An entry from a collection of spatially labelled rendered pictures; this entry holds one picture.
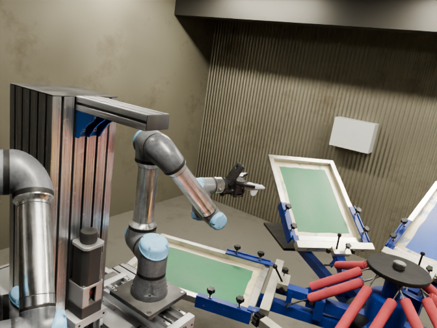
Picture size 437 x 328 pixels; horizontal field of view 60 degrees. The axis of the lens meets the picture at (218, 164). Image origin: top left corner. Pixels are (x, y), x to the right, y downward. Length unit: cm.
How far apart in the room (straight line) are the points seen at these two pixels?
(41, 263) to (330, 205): 234
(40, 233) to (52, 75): 347
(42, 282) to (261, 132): 497
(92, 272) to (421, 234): 231
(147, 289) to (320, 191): 184
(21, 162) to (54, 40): 339
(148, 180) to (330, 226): 167
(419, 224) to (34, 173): 265
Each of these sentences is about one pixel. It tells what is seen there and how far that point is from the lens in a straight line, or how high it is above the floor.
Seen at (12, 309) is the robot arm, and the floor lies 146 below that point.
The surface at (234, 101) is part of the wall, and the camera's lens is 594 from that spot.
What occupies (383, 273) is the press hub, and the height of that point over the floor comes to 132.
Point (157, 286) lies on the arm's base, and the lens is 157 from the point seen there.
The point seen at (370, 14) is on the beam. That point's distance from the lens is 427.
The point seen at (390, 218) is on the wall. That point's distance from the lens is 528.
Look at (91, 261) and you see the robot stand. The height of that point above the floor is 148.
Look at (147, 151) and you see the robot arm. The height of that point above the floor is 184.
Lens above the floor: 218
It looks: 14 degrees down
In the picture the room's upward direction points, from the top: 8 degrees clockwise
